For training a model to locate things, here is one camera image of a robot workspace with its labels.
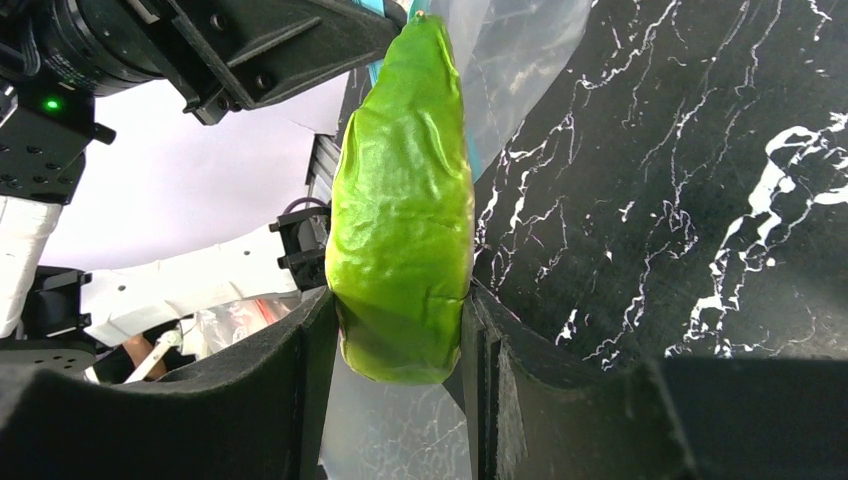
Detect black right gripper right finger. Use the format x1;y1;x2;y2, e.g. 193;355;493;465
454;285;847;479

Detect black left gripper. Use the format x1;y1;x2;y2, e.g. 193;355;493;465
1;1;199;206

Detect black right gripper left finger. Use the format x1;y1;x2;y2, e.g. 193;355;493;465
1;289;338;479

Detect green watermelon slice toy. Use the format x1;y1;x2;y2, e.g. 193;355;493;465
325;12;475;385

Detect marker pen pack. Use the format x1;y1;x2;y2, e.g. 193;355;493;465
179;296;301;360

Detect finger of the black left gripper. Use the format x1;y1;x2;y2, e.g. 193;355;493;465
125;1;407;126

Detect clear zip top bag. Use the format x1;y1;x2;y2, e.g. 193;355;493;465
320;1;590;479

